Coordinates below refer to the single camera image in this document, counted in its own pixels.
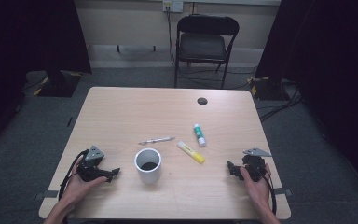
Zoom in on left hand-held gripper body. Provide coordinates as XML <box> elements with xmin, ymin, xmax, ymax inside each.
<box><xmin>76</xmin><ymin>145</ymin><xmax>106</xmax><ymax>183</ymax></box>

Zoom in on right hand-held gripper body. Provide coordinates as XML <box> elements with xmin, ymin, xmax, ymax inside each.
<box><xmin>241</xmin><ymin>147</ymin><xmax>273</xmax><ymax>183</ymax></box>

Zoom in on white cup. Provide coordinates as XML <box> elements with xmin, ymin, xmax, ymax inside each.
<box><xmin>133</xmin><ymin>147</ymin><xmax>163</xmax><ymax>185</ymax></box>

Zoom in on yellow highlighter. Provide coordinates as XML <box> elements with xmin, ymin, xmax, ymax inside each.
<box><xmin>176</xmin><ymin>140</ymin><xmax>206</xmax><ymax>165</ymax></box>

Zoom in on green and white glue stick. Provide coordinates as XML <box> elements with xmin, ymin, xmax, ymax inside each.
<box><xmin>193</xmin><ymin>122</ymin><xmax>207</xmax><ymax>148</ymax></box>

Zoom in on person's right hand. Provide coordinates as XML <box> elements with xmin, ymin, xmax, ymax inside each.
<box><xmin>239</xmin><ymin>163</ymin><xmax>273</xmax><ymax>206</ymax></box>

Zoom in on person's left hand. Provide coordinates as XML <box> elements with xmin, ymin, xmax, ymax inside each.
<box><xmin>60</xmin><ymin>155</ymin><xmax>108</xmax><ymax>205</ymax></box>

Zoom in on grey tape strip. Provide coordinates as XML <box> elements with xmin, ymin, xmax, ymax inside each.
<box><xmin>33</xmin><ymin>189</ymin><xmax>60</xmax><ymax>201</ymax></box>
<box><xmin>272</xmin><ymin>187</ymin><xmax>294</xmax><ymax>197</ymax></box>

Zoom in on silver pen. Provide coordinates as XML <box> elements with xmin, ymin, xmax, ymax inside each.
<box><xmin>138</xmin><ymin>136</ymin><xmax>176</xmax><ymax>147</ymax></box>

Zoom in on black box with yellow tape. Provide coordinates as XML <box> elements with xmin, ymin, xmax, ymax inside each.
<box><xmin>247</xmin><ymin>76</ymin><xmax>291</xmax><ymax>102</ymax></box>

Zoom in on black stand base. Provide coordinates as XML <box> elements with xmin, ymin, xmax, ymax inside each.
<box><xmin>36</xmin><ymin>70</ymin><xmax>82</xmax><ymax>98</ymax></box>

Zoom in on black folding chair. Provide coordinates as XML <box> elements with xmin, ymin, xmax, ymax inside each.
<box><xmin>173</xmin><ymin>13</ymin><xmax>241</xmax><ymax>90</ymax></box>

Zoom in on dark curtain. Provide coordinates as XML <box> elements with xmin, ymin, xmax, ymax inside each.
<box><xmin>0</xmin><ymin>0</ymin><xmax>93</xmax><ymax>157</ymax></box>
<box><xmin>255</xmin><ymin>0</ymin><xmax>358</xmax><ymax>198</ymax></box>

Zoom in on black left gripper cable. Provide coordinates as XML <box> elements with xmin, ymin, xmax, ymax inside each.
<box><xmin>58</xmin><ymin>149</ymin><xmax>90</xmax><ymax>201</ymax></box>

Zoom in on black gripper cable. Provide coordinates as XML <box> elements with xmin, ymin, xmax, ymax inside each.
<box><xmin>260</xmin><ymin>167</ymin><xmax>278</xmax><ymax>217</ymax></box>
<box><xmin>58</xmin><ymin>149</ymin><xmax>90</xmax><ymax>201</ymax></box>

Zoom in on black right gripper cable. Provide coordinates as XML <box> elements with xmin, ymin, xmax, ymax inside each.
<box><xmin>260</xmin><ymin>167</ymin><xmax>278</xmax><ymax>217</ymax></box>

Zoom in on black floor cables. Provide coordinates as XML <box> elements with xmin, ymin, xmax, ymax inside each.
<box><xmin>258</xmin><ymin>81</ymin><xmax>304</xmax><ymax>122</ymax></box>

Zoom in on black wall socket cable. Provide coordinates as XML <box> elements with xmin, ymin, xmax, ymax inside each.
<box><xmin>166</xmin><ymin>7</ymin><xmax>177</xmax><ymax>68</ymax></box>

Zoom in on white wall socket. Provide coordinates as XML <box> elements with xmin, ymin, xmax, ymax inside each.
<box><xmin>162</xmin><ymin>0</ymin><xmax>185</xmax><ymax>14</ymax></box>

